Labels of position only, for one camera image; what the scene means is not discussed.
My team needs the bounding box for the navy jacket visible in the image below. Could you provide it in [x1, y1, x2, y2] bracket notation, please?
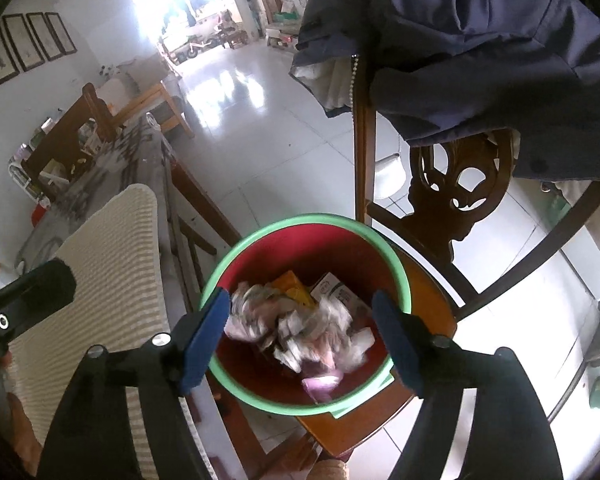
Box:
[290, 0, 600, 181]

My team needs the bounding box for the black curved metal bar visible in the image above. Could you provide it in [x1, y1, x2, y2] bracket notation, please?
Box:
[550, 305, 600, 413]
[455, 175, 600, 321]

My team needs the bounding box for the wooden bench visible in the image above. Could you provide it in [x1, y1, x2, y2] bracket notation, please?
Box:
[22, 81, 196, 188]

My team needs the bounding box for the beige checked table cloth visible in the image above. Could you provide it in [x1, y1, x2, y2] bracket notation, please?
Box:
[5, 183, 201, 480]

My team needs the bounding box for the carved wooden chair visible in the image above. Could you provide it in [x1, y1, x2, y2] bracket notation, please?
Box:
[295, 55, 521, 461]

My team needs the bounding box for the beige sofa cushion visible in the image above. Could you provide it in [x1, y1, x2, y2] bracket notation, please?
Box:
[100, 57, 181, 111]

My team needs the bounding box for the yellow cardboard box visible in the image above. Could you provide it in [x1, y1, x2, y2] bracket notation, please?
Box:
[269, 270, 317, 311]

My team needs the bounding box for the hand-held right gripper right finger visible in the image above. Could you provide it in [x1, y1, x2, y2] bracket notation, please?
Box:
[371, 290, 565, 480]

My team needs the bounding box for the red basin with green rim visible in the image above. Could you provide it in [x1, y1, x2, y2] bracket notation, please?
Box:
[198, 214, 413, 418]

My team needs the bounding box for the grey patterned table cover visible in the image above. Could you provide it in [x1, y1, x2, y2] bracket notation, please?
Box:
[15, 110, 181, 281]

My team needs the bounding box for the white printed carton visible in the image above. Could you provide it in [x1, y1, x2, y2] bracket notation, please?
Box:
[310, 271, 371, 318]

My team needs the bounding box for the pink snack wrapper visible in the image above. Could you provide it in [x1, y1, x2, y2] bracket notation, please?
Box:
[302, 372, 341, 403]

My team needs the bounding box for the white pink printed plastic bag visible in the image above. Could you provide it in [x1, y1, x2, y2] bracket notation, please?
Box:
[223, 282, 376, 373]

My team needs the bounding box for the white wire rack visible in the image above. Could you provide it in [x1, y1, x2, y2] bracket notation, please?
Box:
[7, 157, 43, 201]

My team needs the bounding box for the white scooter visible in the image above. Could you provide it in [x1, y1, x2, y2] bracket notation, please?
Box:
[172, 35, 221, 61]

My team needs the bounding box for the person's left forearm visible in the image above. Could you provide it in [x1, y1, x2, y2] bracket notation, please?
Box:
[0, 385, 43, 480]

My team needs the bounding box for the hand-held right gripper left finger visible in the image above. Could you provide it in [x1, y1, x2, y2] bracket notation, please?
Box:
[36, 287, 231, 480]

